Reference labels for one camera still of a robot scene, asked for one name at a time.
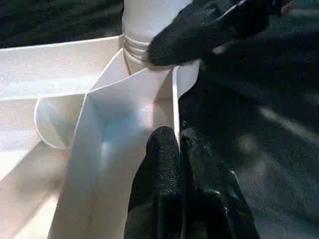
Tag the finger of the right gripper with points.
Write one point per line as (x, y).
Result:
(199, 32)

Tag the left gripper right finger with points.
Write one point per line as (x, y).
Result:
(211, 199)

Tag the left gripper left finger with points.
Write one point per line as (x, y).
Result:
(159, 186)

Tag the white plastic table leg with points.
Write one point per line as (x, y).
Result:
(142, 22)

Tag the white plastic table top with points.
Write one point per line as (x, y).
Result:
(37, 74)

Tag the black table mat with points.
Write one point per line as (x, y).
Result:
(274, 124)

